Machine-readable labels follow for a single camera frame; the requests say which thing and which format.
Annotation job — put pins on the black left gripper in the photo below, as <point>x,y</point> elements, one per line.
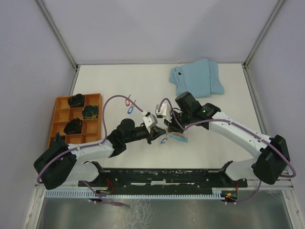
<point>156,131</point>

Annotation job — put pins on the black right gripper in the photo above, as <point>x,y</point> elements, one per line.
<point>173,127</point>

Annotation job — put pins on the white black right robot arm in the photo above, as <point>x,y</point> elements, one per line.
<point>269,155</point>

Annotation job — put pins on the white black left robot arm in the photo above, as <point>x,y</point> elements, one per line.
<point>63,162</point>

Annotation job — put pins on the key with red tag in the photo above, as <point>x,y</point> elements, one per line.
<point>127,101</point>

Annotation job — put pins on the light blue folded cloth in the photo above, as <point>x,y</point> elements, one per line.
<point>200,78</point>

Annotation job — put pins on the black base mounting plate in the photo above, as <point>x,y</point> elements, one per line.
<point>209,178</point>

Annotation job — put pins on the orange compartment tray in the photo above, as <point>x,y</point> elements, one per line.
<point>77,119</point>

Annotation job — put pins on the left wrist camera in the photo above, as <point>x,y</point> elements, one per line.
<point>149,120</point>

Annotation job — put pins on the aluminium frame rail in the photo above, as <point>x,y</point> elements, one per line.
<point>276,62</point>

